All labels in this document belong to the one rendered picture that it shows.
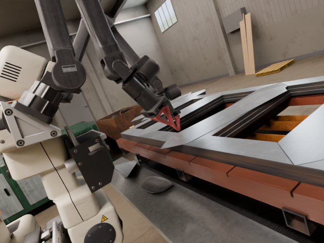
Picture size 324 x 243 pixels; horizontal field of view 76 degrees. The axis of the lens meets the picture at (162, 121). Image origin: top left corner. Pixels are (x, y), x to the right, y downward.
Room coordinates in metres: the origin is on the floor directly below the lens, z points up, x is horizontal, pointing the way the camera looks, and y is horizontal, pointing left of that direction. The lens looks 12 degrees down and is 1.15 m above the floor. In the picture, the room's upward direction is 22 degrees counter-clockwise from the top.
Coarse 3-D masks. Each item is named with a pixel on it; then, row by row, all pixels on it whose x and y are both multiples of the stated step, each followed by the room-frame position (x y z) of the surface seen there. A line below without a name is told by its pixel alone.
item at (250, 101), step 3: (243, 99) 1.09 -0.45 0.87; (246, 99) 1.06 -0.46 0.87; (249, 99) 1.04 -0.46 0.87; (252, 99) 1.02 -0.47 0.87; (255, 99) 1.00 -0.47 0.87; (258, 99) 0.98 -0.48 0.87; (261, 99) 0.96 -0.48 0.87; (264, 99) 0.94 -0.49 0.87; (267, 99) 0.93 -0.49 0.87; (240, 102) 1.06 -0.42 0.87; (243, 102) 1.03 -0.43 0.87; (246, 102) 1.01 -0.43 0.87; (249, 102) 0.99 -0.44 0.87; (252, 102) 0.97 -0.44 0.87; (255, 102) 0.96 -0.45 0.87; (258, 102) 0.94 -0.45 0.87; (261, 102) 0.92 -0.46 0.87; (264, 102) 0.90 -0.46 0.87
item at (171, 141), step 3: (168, 138) 0.93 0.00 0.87; (171, 138) 0.92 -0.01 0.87; (174, 138) 0.90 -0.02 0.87; (168, 141) 0.89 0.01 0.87; (171, 141) 0.88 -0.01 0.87; (174, 141) 0.86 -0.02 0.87; (177, 141) 0.84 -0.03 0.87; (180, 141) 0.83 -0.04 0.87; (165, 144) 0.87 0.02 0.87; (168, 144) 0.85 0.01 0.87; (171, 144) 0.84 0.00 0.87; (174, 144) 0.83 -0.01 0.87; (177, 144) 0.81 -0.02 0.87; (180, 144) 0.80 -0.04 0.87; (183, 144) 0.79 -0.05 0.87
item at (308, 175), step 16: (224, 96) 1.40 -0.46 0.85; (240, 96) 1.28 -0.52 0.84; (288, 96) 0.99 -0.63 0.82; (192, 112) 1.28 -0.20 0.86; (256, 112) 0.88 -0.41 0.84; (144, 128) 1.48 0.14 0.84; (224, 128) 0.80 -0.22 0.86; (240, 128) 0.82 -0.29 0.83; (160, 144) 0.97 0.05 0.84; (224, 160) 0.60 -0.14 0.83; (240, 160) 0.54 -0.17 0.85; (256, 160) 0.49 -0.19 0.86; (288, 176) 0.43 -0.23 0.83; (304, 176) 0.39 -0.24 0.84; (320, 176) 0.36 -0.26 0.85
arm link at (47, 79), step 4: (48, 72) 0.55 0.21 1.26; (44, 76) 0.54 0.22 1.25; (48, 76) 0.54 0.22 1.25; (40, 80) 0.54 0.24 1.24; (44, 80) 0.54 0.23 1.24; (48, 80) 0.54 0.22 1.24; (52, 80) 0.55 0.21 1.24; (48, 84) 0.54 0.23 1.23; (52, 84) 0.54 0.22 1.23; (56, 88) 0.55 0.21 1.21; (60, 88) 0.55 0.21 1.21; (60, 92) 0.59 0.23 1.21; (64, 92) 0.60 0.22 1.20; (68, 92) 0.60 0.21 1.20; (72, 92) 0.59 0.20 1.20; (76, 92) 0.60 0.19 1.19; (80, 92) 0.60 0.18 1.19
